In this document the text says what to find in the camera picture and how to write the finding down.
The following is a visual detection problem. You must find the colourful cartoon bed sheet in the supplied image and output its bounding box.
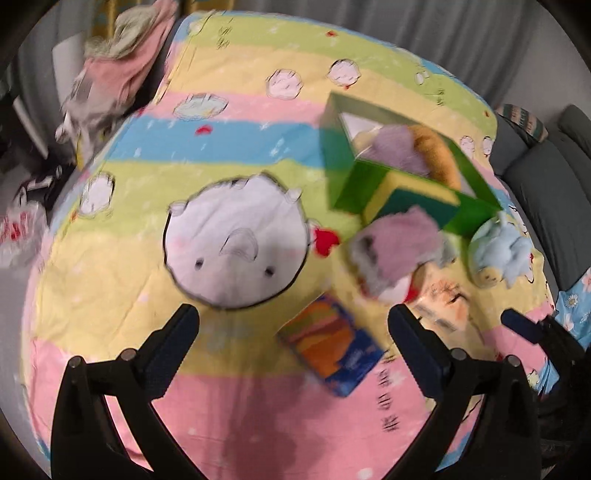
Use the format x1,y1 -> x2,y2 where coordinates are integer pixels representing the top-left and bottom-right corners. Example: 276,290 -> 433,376
23,12 -> 553,479

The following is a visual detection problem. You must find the pile of clothes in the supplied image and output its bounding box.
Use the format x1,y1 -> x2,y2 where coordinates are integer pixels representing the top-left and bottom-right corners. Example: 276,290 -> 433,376
55,1 -> 178,144

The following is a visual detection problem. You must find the green cardboard box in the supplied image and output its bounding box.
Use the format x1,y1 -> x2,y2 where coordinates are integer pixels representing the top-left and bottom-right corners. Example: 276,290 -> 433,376
320,92 -> 502,238

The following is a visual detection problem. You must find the white board by curtain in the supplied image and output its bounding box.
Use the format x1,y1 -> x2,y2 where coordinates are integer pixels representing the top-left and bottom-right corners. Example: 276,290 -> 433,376
52,32 -> 86,101

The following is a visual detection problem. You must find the blue orange tissue pack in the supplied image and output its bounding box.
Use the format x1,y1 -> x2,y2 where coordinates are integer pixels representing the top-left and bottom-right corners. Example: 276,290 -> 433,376
277,292 -> 385,398

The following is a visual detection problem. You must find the grey sofa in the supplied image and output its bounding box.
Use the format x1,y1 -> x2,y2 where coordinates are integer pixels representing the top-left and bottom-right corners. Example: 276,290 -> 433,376
490,105 -> 590,291

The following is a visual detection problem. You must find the yellow green sponge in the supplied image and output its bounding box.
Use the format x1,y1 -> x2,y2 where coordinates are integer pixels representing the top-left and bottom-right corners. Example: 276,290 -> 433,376
361,170 -> 461,228

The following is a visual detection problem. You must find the patterned cushion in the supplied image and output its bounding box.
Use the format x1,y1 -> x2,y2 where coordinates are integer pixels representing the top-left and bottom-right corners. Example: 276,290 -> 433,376
496,104 -> 549,145

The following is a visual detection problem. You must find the white red plastic bag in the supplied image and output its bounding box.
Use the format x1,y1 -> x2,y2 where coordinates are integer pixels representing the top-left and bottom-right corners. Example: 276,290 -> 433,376
0,202 -> 47,269

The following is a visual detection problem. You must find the grey curtain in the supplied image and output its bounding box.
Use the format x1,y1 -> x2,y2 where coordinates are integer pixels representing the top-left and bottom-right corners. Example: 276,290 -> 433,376
8,1 -> 540,111

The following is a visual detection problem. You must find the light blue plush toy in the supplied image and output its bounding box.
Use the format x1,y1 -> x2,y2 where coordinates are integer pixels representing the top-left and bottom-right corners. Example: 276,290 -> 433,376
468,212 -> 534,289

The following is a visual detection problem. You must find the purple fluffy cloth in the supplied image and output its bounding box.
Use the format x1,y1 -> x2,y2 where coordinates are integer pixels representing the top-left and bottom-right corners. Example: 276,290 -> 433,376
363,124 -> 430,177

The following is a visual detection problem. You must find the orange cookie plush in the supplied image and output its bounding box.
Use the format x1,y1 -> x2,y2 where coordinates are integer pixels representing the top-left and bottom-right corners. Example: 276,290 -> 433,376
409,124 -> 461,190

